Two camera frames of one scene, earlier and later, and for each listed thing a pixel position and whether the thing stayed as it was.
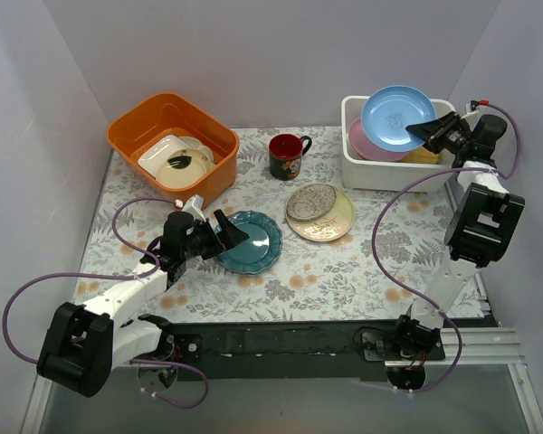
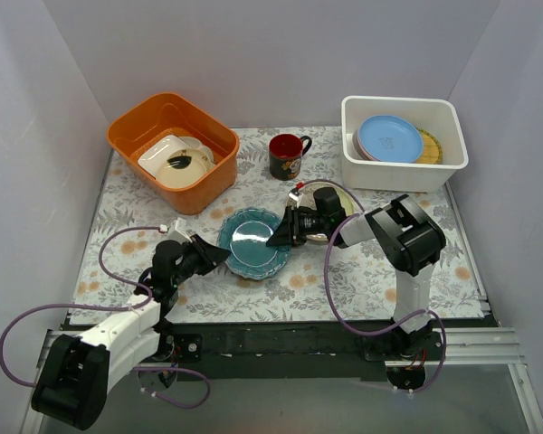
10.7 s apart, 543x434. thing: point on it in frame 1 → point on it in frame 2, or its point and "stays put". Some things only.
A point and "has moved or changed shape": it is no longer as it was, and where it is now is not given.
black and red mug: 285,155 stays put
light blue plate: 388,111 has moved or changed shape
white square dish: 150,160 stays put
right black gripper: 441,136 → 292,224
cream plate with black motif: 182,167 stays put
